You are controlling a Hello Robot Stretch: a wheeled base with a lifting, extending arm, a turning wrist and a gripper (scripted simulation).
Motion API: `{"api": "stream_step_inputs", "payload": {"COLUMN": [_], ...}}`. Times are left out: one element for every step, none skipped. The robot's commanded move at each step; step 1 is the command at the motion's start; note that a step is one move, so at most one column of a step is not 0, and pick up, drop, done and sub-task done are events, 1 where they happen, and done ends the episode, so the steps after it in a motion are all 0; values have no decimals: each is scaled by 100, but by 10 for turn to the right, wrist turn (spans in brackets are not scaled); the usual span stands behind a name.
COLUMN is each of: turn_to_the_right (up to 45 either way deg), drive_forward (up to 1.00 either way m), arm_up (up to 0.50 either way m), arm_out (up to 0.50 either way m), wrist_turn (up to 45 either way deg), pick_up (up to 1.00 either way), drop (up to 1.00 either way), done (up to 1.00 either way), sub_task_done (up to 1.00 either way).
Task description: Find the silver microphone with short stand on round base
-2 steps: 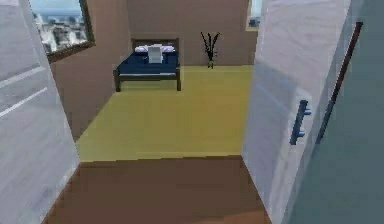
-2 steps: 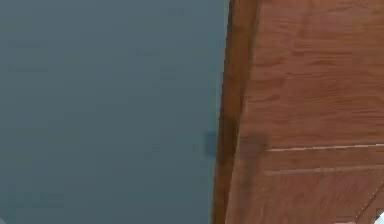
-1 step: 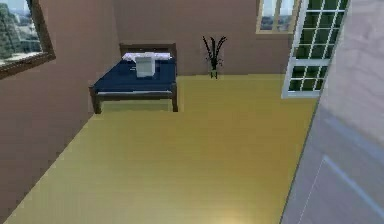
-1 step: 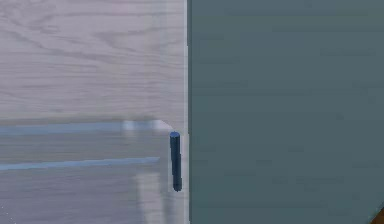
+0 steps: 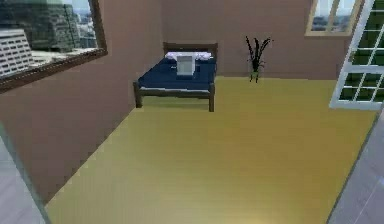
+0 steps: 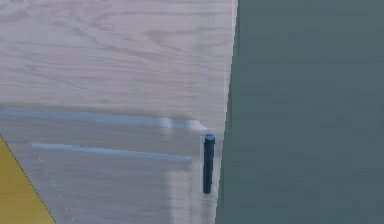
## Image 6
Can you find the pale grey room door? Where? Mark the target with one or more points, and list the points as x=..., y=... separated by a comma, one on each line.
x=110, y=186

